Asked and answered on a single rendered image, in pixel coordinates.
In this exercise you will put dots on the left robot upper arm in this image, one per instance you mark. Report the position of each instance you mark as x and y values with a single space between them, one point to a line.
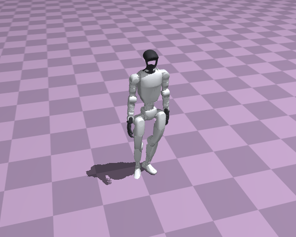
165 82

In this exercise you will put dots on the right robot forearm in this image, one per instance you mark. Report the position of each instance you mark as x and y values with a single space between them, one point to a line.
130 110

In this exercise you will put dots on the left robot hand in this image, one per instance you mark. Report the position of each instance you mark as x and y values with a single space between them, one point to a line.
167 115

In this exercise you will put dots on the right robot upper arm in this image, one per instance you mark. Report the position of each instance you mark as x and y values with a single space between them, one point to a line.
133 81

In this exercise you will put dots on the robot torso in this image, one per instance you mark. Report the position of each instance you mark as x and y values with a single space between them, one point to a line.
149 88

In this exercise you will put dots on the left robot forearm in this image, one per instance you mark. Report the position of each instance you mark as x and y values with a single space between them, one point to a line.
166 102

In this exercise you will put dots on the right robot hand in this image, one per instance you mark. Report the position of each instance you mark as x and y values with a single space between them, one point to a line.
129 127

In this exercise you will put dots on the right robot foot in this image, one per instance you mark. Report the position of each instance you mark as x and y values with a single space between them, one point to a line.
137 172

